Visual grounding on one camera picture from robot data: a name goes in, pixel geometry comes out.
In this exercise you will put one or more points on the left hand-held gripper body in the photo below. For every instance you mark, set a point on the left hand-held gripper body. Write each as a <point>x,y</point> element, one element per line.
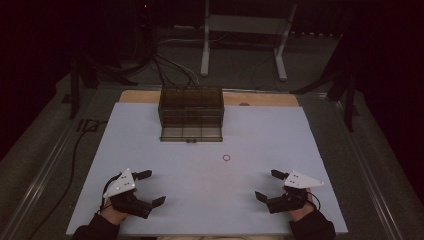
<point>121,185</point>

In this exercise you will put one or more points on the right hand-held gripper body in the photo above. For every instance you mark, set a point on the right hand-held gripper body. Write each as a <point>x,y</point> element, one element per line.
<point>300,181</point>

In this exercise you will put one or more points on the person's right hand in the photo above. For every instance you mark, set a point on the person's right hand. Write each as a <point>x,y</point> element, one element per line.
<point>306,210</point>

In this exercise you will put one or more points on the person's left hand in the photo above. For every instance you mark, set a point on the person's left hand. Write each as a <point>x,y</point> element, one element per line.
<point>113,215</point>

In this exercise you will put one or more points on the white table mat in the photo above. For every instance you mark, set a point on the white table mat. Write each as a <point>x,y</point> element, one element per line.
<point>206,186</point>

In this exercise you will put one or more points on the smoky clear drawer cabinet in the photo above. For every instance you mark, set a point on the smoky clear drawer cabinet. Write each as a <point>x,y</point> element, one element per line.
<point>191,105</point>

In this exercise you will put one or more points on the black tripod stand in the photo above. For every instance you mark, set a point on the black tripod stand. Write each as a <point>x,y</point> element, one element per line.
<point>348,100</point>
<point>75,86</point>

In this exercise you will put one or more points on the grey metal stand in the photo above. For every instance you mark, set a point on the grey metal stand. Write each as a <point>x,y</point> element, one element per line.
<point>245,24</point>

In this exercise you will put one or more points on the aluminium rail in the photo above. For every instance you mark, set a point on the aluminium rail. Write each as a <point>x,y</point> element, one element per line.
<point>36,186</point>
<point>370,173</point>

